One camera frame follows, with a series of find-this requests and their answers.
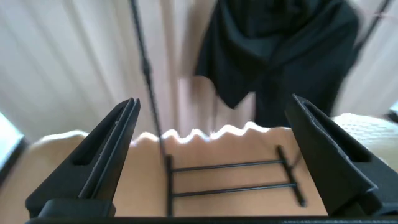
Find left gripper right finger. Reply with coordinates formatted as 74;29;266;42
284;94;398;217

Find black shorts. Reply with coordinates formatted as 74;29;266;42
193;0;361;129

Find beige curtain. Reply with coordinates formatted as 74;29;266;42
0;0;398;147

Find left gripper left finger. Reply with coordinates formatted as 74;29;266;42
25;97;142;218

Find black clothes rack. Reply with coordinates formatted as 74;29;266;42
129;0;393;218

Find white laundry basket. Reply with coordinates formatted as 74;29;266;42
331;113;398;174

